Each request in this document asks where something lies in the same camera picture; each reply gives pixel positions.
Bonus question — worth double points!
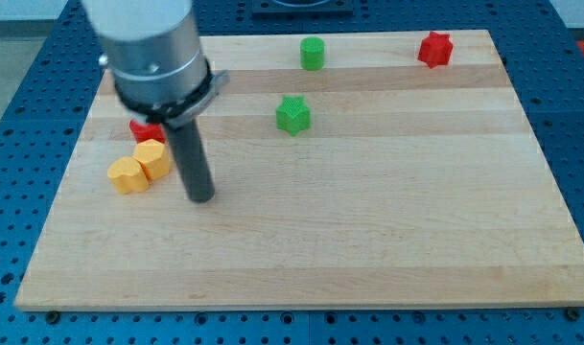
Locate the green star block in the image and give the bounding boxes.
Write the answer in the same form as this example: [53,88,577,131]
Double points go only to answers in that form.
[275,95,311,136]

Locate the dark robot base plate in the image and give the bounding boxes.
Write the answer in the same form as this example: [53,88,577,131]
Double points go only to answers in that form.
[248,0,354,16]

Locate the green cylinder block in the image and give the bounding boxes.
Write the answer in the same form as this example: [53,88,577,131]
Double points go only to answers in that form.
[300,36,325,71]

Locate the yellow hexagon block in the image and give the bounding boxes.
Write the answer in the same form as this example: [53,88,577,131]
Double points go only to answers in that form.
[133,139,172,180]

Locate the red star block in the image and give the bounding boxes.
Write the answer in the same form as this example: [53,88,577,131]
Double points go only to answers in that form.
[417,31,454,68]

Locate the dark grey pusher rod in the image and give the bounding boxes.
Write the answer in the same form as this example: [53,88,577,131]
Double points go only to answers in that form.
[163,120,215,203]

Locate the wooden board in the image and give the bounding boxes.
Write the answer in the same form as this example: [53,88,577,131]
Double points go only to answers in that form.
[15,30,584,311]

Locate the red block behind rod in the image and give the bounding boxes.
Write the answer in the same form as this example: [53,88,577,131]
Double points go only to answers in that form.
[128,120,166,143]

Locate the yellow heart block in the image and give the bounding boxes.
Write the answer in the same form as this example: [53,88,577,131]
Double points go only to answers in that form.
[106,156,150,195]

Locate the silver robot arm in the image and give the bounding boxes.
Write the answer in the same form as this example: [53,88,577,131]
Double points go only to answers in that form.
[82,0,229,203]

